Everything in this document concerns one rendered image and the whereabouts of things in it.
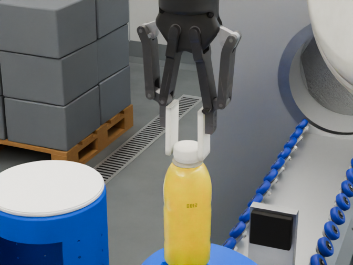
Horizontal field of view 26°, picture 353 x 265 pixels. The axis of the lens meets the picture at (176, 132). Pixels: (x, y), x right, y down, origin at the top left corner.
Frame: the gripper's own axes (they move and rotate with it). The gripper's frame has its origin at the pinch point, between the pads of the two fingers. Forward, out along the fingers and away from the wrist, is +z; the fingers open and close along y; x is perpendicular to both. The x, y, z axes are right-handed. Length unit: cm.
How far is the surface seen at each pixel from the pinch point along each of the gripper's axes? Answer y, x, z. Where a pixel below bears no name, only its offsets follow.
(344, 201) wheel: -11, -82, 49
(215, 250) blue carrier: -1.3, -8.9, 23.1
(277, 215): -1, -51, 39
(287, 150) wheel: 9, -105, 48
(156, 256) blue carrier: 7.9, -7.5, 25.6
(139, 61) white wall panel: 203, -441, 145
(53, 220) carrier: 47, -41, 45
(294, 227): -5, -51, 41
